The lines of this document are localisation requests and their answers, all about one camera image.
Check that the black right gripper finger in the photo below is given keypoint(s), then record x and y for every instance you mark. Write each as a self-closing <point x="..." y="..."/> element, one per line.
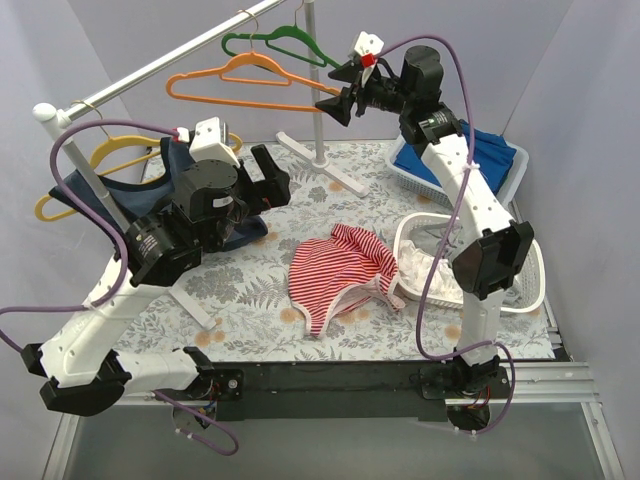
<point x="348" y="73"/>
<point x="337" y="107"/>

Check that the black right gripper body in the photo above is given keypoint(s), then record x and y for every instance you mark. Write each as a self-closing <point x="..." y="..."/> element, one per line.
<point x="358" y="92"/>

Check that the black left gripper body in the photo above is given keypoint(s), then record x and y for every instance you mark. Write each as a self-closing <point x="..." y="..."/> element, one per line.
<point x="251" y="187"/>

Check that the orange plastic hanger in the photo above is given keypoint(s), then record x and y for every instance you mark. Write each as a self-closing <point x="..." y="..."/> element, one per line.
<point x="240" y="48"/>

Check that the red white striped tank top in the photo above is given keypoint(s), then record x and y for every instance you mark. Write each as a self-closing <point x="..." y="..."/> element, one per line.
<point x="328" y="277"/>

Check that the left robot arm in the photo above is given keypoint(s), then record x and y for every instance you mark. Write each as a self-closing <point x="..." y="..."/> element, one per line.
<point x="205" y="202"/>

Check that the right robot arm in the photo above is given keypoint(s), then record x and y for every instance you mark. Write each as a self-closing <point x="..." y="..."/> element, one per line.
<point x="494" y="246"/>

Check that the navy blue tank top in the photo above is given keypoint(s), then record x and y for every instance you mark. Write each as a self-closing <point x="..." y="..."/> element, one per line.
<point x="137" y="200"/>

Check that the floral patterned table mat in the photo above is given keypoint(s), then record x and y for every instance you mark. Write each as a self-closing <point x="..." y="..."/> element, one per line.
<point x="237" y="305"/>

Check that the blue folded garment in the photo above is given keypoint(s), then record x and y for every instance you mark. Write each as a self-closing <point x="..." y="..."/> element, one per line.
<point x="492" y="153"/>

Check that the grey crumpled garment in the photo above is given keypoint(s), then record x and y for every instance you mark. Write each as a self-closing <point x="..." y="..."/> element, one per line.
<point x="428" y="237"/>

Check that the white laundry basket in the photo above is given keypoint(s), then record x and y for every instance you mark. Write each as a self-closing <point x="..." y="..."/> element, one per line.
<point x="528" y="289"/>

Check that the light blue storage basket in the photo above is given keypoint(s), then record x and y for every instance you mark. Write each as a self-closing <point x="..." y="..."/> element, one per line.
<point x="436" y="194"/>

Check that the white crumpled garment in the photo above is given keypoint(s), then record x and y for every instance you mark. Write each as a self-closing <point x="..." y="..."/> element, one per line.
<point x="414" y="265"/>

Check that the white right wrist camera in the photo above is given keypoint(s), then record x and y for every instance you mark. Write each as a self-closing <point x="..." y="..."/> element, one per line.
<point x="364" y="49"/>

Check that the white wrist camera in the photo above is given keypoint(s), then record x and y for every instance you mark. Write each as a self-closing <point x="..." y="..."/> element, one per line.
<point x="211" y="140"/>
<point x="364" y="49"/>

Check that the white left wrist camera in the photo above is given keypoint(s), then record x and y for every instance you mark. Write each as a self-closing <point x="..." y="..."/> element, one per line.
<point x="211" y="140"/>

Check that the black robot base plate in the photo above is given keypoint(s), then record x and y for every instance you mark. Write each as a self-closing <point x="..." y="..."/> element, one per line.
<point x="340" y="390"/>

